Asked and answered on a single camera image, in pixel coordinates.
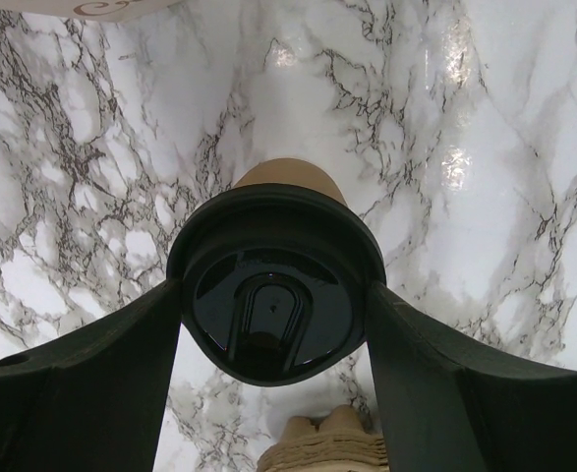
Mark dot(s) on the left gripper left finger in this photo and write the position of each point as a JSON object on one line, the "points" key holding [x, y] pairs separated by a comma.
{"points": [[93, 399]]}

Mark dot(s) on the brown paper coffee cup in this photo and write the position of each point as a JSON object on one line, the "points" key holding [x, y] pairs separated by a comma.
{"points": [[295, 172]]}

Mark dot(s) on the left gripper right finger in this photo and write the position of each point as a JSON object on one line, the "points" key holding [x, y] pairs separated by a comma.
{"points": [[448, 402]]}

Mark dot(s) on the cardboard cup carrier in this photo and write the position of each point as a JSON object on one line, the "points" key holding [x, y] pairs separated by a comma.
{"points": [[338, 442]]}

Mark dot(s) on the paper takeout bag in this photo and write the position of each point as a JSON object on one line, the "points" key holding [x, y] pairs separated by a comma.
{"points": [[112, 11]]}

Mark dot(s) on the black coffee cup lid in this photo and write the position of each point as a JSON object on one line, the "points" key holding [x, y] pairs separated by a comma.
{"points": [[275, 280]]}

